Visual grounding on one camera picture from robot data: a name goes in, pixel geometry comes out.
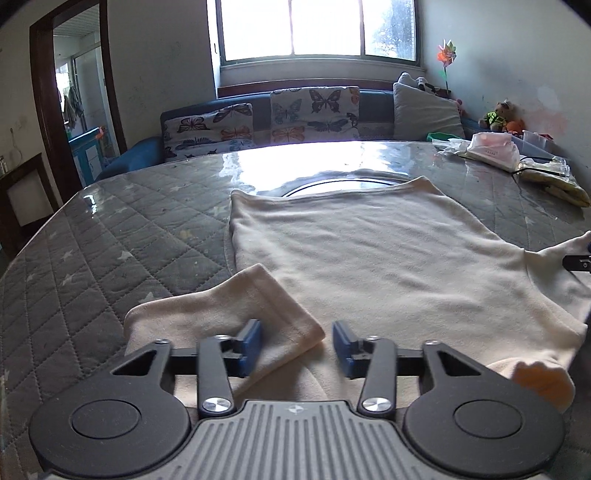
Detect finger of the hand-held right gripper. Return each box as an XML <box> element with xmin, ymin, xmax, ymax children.
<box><xmin>562</xmin><ymin>244</ymin><xmax>591</xmax><ymax>274</ymax></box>

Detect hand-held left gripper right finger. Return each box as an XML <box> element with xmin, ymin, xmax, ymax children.
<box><xmin>332</xmin><ymin>320</ymin><xmax>490</xmax><ymax>420</ymax></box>

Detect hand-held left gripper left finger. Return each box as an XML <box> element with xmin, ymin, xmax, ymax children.
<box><xmin>108</xmin><ymin>319</ymin><xmax>264</xmax><ymax>418</ymax></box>

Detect cream shirt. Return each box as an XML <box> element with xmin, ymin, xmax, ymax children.
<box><xmin>124</xmin><ymin>175</ymin><xmax>591</xmax><ymax>414</ymax></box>

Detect hanging clothes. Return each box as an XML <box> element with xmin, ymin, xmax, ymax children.
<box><xmin>62</xmin><ymin>88</ymin><xmax>85</xmax><ymax>125</ymax></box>

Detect pale yellow pouch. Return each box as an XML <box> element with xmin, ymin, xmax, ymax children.
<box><xmin>517</xmin><ymin>157</ymin><xmax>591</xmax><ymax>208</ymax></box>

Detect clear plastic box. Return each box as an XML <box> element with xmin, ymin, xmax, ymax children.
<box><xmin>517</xmin><ymin>129</ymin><xmax>561</xmax><ymax>160</ymax></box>

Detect pink and white bag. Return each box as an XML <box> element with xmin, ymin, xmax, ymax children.
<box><xmin>466</xmin><ymin>131</ymin><xmax>522</xmax><ymax>174</ymax></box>

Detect teddy bear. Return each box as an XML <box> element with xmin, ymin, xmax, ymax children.
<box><xmin>478</xmin><ymin>99</ymin><xmax>518</xmax><ymax>132</ymax></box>

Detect clear plastic bag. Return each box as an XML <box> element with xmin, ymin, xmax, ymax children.
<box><xmin>434</xmin><ymin>137</ymin><xmax>474</xmax><ymax>157</ymax></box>

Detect grey quilted star table cover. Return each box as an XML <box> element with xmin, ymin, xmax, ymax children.
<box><xmin>0</xmin><ymin>138</ymin><xmax>591</xmax><ymax>480</ymax></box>

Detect butterfly print cushion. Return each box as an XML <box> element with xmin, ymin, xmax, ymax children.
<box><xmin>269</xmin><ymin>86</ymin><xmax>361</xmax><ymax>145</ymax></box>
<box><xmin>161</xmin><ymin>102</ymin><xmax>256</xmax><ymax>162</ymax></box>

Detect grey cushion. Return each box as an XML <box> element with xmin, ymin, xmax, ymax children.
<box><xmin>392</xmin><ymin>82</ymin><xmax>466</xmax><ymax>141</ymax></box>

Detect blue sofa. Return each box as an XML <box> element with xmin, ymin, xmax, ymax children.
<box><xmin>92</xmin><ymin>88</ymin><xmax>481</xmax><ymax>183</ymax></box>

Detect blue cabinet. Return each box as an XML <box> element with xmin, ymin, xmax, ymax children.
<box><xmin>68</xmin><ymin>127</ymin><xmax>116</xmax><ymax>185</ymax></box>

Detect orange pinwheel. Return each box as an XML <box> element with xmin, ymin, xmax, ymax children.
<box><xmin>436</xmin><ymin>39</ymin><xmax>458</xmax><ymax>93</ymax></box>

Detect dark wooden cabinet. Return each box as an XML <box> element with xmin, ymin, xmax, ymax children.
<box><xmin>0</xmin><ymin>153</ymin><xmax>61</xmax><ymax>264</ymax></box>

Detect window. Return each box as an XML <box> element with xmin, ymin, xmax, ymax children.
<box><xmin>208</xmin><ymin>0</ymin><xmax>426</xmax><ymax>68</ymax></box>

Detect dark wooden door frame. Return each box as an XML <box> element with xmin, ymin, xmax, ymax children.
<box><xmin>30</xmin><ymin>0</ymin><xmax>127</xmax><ymax>208</ymax></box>

